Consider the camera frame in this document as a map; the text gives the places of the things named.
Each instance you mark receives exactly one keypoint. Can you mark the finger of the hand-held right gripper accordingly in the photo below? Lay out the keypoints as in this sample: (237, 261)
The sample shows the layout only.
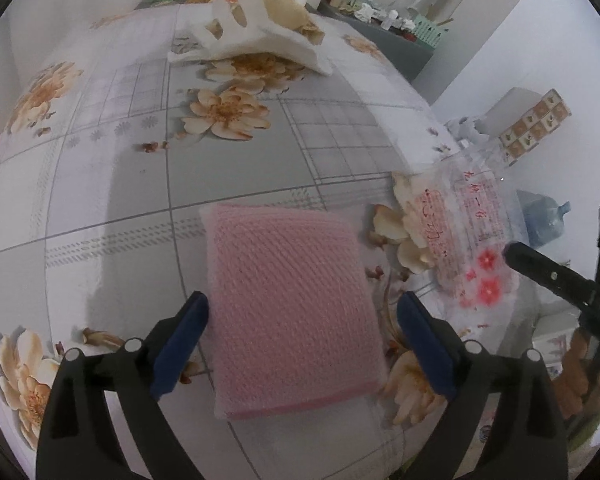
(540, 267)

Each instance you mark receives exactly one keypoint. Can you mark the person's right hand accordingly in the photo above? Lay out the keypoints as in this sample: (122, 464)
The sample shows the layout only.
(575, 385)

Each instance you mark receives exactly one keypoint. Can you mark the clear plastic bag red print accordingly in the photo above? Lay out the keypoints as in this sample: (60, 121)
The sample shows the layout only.
(465, 225)

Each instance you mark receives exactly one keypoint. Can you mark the white foam packing piece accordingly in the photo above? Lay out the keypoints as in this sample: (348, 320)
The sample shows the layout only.
(260, 42)

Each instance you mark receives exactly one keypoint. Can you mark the checkered tissue box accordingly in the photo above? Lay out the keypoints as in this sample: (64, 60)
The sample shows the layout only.
(530, 122)

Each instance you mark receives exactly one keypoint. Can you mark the blue water jug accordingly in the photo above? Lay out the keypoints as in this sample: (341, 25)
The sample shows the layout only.
(545, 220)

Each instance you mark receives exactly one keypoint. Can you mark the pink knitted sponge pad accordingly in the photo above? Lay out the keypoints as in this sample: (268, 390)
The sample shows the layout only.
(290, 310)

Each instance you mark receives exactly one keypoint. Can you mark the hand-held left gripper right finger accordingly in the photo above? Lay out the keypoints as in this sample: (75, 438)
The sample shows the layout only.
(425, 350)

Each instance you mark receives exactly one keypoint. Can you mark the brown paper bag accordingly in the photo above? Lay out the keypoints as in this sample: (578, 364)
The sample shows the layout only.
(285, 10)

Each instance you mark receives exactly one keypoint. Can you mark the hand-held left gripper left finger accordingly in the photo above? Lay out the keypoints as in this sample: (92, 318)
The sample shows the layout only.
(180, 350)

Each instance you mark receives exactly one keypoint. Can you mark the green perforated box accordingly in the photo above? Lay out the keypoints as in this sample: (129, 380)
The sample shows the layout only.
(430, 32)

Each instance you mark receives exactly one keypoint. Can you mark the floral tablecloth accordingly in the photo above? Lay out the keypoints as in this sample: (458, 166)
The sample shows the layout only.
(130, 185)

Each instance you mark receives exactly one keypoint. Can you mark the grey side table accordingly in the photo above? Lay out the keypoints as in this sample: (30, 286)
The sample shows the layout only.
(385, 45)

